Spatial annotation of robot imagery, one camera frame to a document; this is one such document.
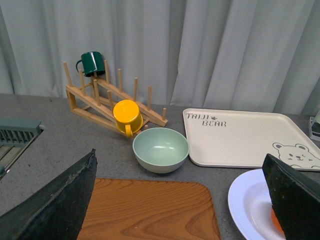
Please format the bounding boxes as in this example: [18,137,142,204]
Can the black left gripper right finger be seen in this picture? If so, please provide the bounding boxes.
[262,153,320,240]

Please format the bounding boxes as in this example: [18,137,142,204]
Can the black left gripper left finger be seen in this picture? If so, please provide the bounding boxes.
[0,149,98,240]

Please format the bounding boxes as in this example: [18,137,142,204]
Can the orange mandarin fruit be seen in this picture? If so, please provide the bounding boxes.
[270,208,285,235]

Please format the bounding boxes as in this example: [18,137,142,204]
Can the white round plate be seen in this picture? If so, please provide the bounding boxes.
[228,169,285,240]

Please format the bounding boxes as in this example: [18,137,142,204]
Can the wooden cutting board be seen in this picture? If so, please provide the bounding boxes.
[77,178,221,240]

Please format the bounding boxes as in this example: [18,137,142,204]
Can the white cup holder rack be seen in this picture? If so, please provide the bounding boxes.
[308,110,320,142]

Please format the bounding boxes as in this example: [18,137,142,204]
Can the grey-green dish drainer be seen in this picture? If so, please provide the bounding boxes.
[0,117,44,178]

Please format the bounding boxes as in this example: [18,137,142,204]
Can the beige bear tray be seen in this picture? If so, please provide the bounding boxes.
[182,108,320,172]

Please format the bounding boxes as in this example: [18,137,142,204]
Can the wooden dish rack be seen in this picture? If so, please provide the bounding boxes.
[63,60,168,137]

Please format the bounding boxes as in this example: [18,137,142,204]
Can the yellow mug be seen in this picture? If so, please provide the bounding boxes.
[113,99,143,138]

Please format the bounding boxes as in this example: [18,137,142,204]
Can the green bowl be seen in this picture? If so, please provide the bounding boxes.
[132,127,190,174]

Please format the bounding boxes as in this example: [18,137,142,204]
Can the dark green mug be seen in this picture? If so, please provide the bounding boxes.
[75,51,106,77]

